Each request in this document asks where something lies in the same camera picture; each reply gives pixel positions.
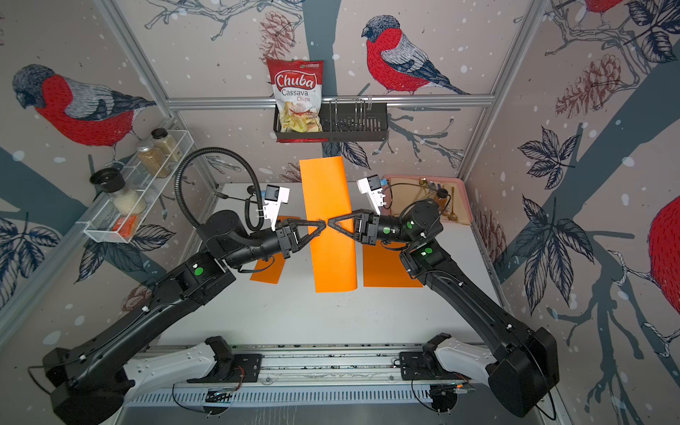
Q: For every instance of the small amber bottle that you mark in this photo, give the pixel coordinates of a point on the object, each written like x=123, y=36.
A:
x=442, y=196

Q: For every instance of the black wire wall basket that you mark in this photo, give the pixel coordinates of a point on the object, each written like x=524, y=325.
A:
x=359, y=121

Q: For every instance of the wooden stick utensil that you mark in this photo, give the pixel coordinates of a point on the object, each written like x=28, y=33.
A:
x=452, y=202

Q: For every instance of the black lid rice jar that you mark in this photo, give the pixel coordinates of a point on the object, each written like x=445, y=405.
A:
x=126, y=200

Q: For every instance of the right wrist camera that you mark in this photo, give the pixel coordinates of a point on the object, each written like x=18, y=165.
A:
x=373, y=187

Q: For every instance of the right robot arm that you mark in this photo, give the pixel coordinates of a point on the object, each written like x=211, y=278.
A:
x=524, y=366

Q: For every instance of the clear acrylic wall shelf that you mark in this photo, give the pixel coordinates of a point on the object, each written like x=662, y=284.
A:
x=98, y=226

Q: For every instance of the brown spice jar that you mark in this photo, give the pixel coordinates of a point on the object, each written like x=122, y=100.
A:
x=152, y=159

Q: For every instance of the black fork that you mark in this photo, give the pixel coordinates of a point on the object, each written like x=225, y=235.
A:
x=228, y=197

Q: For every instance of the red cassava chips bag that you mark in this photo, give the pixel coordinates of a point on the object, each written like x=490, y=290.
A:
x=297, y=90

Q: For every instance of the pink tray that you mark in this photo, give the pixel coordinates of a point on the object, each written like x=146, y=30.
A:
x=462, y=204

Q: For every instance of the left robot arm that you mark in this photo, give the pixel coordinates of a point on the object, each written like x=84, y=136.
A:
x=96, y=379

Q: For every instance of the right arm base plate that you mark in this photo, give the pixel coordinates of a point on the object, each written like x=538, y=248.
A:
x=420, y=366

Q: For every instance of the tan spice jar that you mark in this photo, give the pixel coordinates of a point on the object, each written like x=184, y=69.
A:
x=167, y=144

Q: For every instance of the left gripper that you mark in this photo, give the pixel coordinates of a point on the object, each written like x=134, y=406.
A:
x=289, y=238

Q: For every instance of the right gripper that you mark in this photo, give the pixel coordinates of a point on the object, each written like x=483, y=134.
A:
x=369, y=227

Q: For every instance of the small red packet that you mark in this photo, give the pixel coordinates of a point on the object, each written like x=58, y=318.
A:
x=126, y=226

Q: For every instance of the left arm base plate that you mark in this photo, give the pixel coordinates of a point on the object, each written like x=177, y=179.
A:
x=239, y=369

